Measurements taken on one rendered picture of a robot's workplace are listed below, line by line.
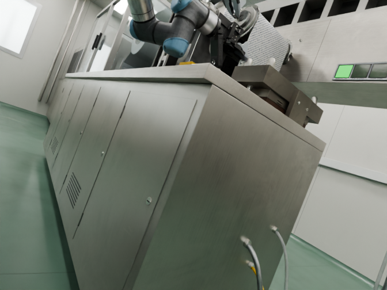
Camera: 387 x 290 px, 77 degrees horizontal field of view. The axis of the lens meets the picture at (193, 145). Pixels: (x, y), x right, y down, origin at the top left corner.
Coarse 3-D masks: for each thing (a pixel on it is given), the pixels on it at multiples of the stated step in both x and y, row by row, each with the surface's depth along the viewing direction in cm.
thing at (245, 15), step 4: (244, 12) 98; (248, 12) 97; (240, 16) 100; (244, 16) 97; (248, 16) 96; (236, 20) 101; (240, 20) 99; (244, 20) 97; (248, 20) 97; (240, 24) 98; (244, 24) 97; (240, 28) 99
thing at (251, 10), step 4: (248, 8) 99; (252, 8) 97; (240, 12) 102; (252, 12) 96; (252, 16) 96; (252, 20) 95; (248, 24) 96; (236, 28) 102; (244, 28) 97; (244, 36) 100; (248, 36) 100; (244, 40) 103
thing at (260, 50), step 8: (256, 32) 97; (248, 40) 96; (256, 40) 98; (264, 40) 100; (248, 48) 97; (256, 48) 99; (264, 48) 101; (272, 48) 104; (248, 56) 98; (256, 56) 100; (264, 56) 102; (272, 56) 105; (280, 56) 108; (240, 64) 96; (256, 64) 101; (264, 64) 104; (280, 64) 109
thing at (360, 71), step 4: (368, 64) 89; (356, 68) 92; (360, 68) 91; (364, 68) 90; (368, 68) 89; (356, 72) 91; (360, 72) 90; (364, 72) 89; (352, 76) 92; (356, 76) 91; (360, 76) 90; (364, 76) 89
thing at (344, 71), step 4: (340, 68) 97; (344, 68) 95; (348, 68) 94; (340, 72) 96; (344, 72) 95; (348, 72) 94; (336, 76) 97; (340, 76) 96; (344, 76) 95; (348, 76) 93
